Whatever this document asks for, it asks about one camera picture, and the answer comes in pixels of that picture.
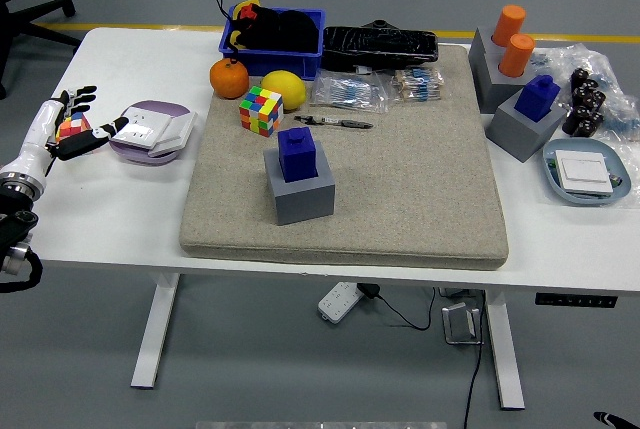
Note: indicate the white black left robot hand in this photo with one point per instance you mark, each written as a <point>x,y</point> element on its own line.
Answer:
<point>37,134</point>

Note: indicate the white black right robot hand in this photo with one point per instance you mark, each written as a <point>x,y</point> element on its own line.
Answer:
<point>617,422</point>

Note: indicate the blue seal with knob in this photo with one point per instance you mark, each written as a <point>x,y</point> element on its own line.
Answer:
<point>300,159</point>
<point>536,99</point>

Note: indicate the grey square seal holder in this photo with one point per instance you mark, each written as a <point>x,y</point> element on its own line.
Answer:
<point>305,204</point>
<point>525,139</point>

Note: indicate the pastel colourful puzzle cube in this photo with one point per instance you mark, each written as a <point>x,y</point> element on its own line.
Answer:
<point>75,125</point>

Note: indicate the black table control panel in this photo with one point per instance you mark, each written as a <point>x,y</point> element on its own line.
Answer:
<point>575,300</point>

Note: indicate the purple plate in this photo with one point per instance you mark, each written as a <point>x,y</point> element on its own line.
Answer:
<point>165,108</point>

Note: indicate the white table leg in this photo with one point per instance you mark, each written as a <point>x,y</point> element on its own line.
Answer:
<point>505,349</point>
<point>155,334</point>

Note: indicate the orange fruit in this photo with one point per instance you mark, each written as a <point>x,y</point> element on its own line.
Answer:
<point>229,79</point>

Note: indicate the bright colourful puzzle cube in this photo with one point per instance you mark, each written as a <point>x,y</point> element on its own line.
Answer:
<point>260,111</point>

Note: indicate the pale blue plate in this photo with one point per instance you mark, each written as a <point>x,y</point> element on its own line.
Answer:
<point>585,199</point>

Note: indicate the yellow lemon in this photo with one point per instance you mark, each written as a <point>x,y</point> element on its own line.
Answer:
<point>284,90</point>

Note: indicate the blue plastic bin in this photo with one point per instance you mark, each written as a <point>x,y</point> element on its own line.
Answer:
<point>280,66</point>

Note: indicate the black pen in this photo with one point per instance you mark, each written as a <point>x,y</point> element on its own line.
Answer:
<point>332,121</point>

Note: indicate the black capacitor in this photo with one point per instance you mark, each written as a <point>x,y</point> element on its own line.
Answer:
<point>597,100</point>
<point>580,78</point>
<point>574,125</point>
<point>590,88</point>
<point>595,121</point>
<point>580,114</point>

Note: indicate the white power strip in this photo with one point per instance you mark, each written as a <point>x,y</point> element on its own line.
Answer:
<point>340,301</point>

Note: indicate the clear bag of blue resistors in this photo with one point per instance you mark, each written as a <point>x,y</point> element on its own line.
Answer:
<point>347,91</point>

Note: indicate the grey-brown felt mat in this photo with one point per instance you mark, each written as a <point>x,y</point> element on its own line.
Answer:
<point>400,189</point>

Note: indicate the crumpled clear plastic bag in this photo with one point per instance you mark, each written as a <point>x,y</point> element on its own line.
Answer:
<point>617,79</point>

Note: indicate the black plastic-wrapped keyboard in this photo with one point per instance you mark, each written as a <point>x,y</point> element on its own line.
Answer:
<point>380,46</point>

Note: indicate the grey double cylinder holder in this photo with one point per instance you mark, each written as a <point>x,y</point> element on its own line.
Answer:
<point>492,84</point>

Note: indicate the orange cylinder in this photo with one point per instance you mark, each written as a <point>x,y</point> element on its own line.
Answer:
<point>517,55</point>
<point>509,24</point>

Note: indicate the clear bag of tan resistors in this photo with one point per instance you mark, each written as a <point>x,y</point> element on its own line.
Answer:
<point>417,85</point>

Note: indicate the white wall socket panel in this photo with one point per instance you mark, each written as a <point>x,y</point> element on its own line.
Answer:
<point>140,128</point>

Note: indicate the silver metal bracket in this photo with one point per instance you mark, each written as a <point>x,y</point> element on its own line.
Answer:
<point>457,324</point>

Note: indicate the white wall switch panel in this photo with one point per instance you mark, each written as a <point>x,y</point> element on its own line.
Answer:
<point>585,171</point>

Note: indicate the black knob bracket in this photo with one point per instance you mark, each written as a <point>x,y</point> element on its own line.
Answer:
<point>380,24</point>

